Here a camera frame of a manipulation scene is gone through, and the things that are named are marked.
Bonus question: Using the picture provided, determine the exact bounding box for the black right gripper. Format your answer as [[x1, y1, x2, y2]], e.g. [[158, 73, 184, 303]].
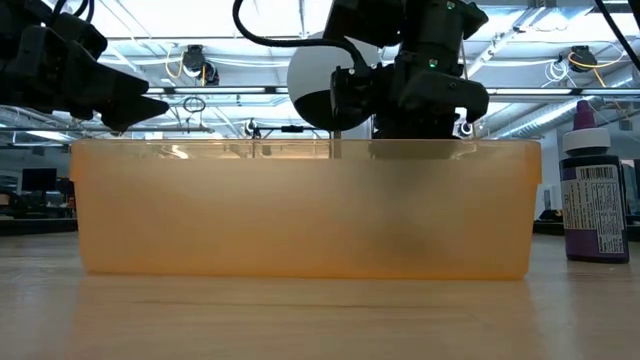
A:
[[372, 49, 491, 142]]

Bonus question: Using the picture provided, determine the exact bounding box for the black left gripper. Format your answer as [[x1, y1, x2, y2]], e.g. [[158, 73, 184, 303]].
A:
[[0, 24, 171, 133]]

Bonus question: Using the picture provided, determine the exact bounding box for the large purple food colouring bottle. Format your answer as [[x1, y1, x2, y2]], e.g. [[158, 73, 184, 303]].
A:
[[558, 99, 631, 265]]

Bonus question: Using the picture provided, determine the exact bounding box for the black computer monitor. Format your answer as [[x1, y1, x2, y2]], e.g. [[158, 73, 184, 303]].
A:
[[21, 167, 59, 194]]

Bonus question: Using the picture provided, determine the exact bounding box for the white globe table lamp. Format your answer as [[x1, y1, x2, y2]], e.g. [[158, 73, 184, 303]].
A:
[[286, 30, 401, 142]]

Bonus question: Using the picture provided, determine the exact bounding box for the translucent orange plastic bin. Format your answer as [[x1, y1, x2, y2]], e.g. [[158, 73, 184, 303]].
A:
[[68, 138, 544, 281]]

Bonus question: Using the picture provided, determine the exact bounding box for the dark office desk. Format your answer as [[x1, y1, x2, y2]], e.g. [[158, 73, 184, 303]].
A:
[[0, 189, 79, 237]]

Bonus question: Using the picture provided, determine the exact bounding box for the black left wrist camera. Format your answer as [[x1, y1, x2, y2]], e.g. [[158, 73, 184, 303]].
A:
[[49, 10, 109, 62]]

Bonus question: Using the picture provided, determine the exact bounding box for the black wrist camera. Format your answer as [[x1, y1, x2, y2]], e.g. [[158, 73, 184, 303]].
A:
[[49, 10, 109, 62], [329, 64, 377, 121]]

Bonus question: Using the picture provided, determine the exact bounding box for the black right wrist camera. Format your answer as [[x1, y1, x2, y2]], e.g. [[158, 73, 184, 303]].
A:
[[329, 64, 377, 121]]

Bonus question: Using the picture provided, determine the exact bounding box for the black ceiling cable reel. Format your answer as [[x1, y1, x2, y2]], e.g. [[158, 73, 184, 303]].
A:
[[181, 43, 221, 87], [567, 44, 600, 72]]

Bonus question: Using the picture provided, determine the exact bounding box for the silver ventilation duct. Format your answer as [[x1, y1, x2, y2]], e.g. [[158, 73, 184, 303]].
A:
[[477, 92, 640, 141]]

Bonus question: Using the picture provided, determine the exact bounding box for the black aluminium table frame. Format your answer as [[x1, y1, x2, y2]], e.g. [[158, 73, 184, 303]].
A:
[[592, 0, 640, 71]]

